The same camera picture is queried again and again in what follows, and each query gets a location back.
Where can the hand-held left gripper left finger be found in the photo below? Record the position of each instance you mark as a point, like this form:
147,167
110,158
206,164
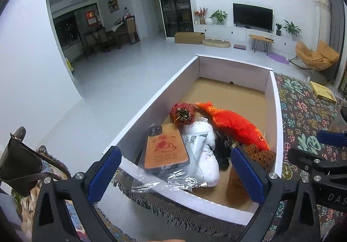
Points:
104,174

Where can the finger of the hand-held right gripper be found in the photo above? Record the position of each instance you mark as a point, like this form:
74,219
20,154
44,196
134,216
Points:
333,138
303,158

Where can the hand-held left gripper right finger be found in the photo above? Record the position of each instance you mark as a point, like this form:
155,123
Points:
248,174

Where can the brown net cloth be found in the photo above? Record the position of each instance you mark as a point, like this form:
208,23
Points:
260,156

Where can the black soft pouch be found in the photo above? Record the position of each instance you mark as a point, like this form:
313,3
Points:
222,155

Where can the orange fish plush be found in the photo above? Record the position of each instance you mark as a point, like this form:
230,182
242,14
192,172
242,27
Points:
233,122

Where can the phone case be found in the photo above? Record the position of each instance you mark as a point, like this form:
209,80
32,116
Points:
165,149

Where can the red woven ornament ball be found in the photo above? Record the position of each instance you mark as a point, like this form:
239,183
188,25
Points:
181,112

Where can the white cardboard box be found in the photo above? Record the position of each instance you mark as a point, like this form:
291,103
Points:
176,90

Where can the patterned woven blanket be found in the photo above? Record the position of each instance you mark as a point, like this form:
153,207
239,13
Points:
298,112

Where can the yellow flat box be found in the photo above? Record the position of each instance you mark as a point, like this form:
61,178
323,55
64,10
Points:
323,92

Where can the floral patchwork cloth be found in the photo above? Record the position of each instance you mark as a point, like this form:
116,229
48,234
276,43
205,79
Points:
54,163

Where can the beige cloth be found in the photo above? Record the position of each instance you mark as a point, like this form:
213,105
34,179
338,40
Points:
28,209

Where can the black handbag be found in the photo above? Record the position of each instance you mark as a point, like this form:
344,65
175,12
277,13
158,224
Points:
19,160

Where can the orange lounge chair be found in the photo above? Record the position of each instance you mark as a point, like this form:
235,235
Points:
306,55

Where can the purple floor mat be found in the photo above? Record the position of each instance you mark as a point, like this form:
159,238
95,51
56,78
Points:
277,58

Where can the grey curtain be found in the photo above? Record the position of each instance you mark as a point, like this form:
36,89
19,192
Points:
336,27

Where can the large leafy potted plant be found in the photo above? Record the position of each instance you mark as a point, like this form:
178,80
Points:
292,27

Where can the white tower air conditioner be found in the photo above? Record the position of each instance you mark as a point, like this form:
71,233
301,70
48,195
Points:
322,19

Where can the small potted plant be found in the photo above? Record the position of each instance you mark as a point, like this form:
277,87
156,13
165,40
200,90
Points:
278,27

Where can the wooden side table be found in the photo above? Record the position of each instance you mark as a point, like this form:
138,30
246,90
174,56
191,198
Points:
260,37

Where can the dark flat floor scale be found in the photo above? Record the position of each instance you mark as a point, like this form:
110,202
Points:
240,47

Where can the round beige floor cushion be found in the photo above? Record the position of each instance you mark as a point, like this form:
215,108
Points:
216,43

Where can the white television cabinet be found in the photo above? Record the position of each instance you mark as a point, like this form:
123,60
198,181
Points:
233,33

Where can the dining table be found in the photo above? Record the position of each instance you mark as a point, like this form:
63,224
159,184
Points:
116,32

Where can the black flat television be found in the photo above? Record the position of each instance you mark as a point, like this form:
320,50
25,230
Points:
252,17

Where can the wooden dining chair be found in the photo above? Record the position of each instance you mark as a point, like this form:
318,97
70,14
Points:
132,29

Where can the brown cardboard box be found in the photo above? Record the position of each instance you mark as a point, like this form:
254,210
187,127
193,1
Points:
189,38

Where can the white round vase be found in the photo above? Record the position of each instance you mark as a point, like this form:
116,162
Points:
208,21

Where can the green potted plant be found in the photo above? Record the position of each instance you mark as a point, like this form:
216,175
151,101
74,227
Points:
219,15

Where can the red flowers in vase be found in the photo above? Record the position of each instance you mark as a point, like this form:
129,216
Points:
200,13

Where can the red wall poster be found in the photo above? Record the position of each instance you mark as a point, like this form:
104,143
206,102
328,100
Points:
91,17

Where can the framed wall painting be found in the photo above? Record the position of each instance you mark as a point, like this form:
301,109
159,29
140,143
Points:
113,2

